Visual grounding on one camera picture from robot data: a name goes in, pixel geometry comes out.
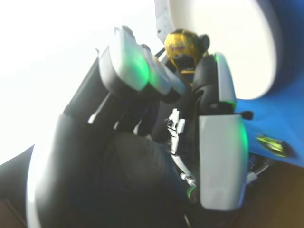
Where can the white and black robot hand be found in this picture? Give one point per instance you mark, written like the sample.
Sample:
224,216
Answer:
95,166

